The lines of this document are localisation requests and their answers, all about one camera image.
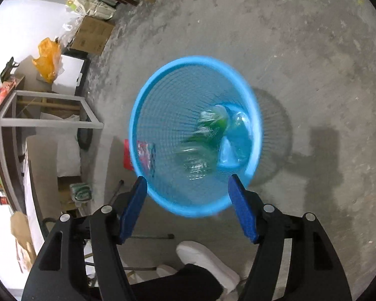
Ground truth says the person's black trouser leg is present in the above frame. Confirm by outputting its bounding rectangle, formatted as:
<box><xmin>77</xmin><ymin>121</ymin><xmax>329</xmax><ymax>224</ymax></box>
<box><xmin>130</xmin><ymin>263</ymin><xmax>224</xmax><ymax>301</ymax></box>

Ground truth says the red package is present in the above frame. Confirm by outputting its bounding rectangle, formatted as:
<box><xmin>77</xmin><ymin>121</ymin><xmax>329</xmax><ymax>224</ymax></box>
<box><xmin>0</xmin><ymin>81</ymin><xmax>17</xmax><ymax>115</ymax></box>

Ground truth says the white metal frame table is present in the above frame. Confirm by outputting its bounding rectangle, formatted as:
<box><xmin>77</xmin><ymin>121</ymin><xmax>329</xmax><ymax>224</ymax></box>
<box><xmin>0</xmin><ymin>89</ymin><xmax>104</xmax><ymax>129</ymax></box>

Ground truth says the orange plastic bag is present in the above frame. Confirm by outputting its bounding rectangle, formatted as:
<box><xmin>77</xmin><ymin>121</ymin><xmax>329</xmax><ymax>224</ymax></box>
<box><xmin>33</xmin><ymin>38</ymin><xmax>63</xmax><ymax>82</ymax></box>

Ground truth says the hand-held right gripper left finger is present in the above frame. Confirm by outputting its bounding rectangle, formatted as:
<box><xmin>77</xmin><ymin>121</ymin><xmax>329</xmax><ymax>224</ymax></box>
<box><xmin>21</xmin><ymin>176</ymin><xmax>148</xmax><ymax>301</ymax></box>

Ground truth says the white cabinet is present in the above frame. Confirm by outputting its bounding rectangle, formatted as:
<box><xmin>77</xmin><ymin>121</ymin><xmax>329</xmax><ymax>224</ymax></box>
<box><xmin>52</xmin><ymin>53</ymin><xmax>90</xmax><ymax>96</ymax></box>

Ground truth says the brown paper bag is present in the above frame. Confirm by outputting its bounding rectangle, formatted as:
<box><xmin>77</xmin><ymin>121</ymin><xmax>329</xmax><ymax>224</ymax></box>
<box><xmin>11</xmin><ymin>211</ymin><xmax>37</xmax><ymax>272</ymax></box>

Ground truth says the white pillow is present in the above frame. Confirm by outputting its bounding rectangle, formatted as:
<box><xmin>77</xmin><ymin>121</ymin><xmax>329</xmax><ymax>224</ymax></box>
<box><xmin>56</xmin><ymin>132</ymin><xmax>82</xmax><ymax>177</ymax></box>

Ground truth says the clear plastic bottle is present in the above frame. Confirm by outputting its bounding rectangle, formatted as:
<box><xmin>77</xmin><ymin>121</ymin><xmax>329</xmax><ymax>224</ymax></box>
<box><xmin>218</xmin><ymin>105</ymin><xmax>253</xmax><ymax>168</ymax></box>
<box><xmin>180</xmin><ymin>144</ymin><xmax>220</xmax><ymax>182</ymax></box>

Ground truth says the printed white sack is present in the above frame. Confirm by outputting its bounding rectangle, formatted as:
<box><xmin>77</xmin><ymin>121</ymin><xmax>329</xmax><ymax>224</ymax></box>
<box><xmin>66</xmin><ymin>0</ymin><xmax>116</xmax><ymax>21</ymax></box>

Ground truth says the metal rod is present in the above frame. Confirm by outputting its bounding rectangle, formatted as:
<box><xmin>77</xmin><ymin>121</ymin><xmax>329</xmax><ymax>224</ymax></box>
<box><xmin>128</xmin><ymin>234</ymin><xmax>175</xmax><ymax>239</ymax></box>

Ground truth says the blue mesh wastebasket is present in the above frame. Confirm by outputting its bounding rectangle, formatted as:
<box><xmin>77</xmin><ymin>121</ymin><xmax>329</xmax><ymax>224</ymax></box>
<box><xmin>128</xmin><ymin>56</ymin><xmax>262</xmax><ymax>218</ymax></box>

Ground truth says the red printed packet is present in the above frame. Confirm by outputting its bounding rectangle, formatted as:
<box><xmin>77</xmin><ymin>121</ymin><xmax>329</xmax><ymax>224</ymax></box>
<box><xmin>124</xmin><ymin>138</ymin><xmax>156</xmax><ymax>177</ymax></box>

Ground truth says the green plastic bottle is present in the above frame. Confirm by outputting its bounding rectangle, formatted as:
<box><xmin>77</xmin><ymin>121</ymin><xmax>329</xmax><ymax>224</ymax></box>
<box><xmin>188</xmin><ymin>107</ymin><xmax>230</xmax><ymax>151</ymax></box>

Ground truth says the white shoe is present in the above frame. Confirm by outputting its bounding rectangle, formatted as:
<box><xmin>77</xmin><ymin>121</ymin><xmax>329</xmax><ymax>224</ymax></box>
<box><xmin>175</xmin><ymin>241</ymin><xmax>241</xmax><ymax>293</ymax></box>

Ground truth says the cardboard box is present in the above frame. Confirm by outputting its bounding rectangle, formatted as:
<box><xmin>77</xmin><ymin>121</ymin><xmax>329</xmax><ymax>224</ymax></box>
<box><xmin>70</xmin><ymin>16</ymin><xmax>115</xmax><ymax>55</ymax></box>

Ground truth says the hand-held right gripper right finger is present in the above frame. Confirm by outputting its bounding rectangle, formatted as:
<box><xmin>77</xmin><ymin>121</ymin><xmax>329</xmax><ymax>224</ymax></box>
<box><xmin>228</xmin><ymin>174</ymin><xmax>353</xmax><ymax>301</ymax></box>

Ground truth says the green and white packet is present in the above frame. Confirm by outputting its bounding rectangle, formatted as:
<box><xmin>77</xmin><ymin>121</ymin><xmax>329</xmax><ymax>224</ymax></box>
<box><xmin>69</xmin><ymin>182</ymin><xmax>93</xmax><ymax>202</ymax></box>

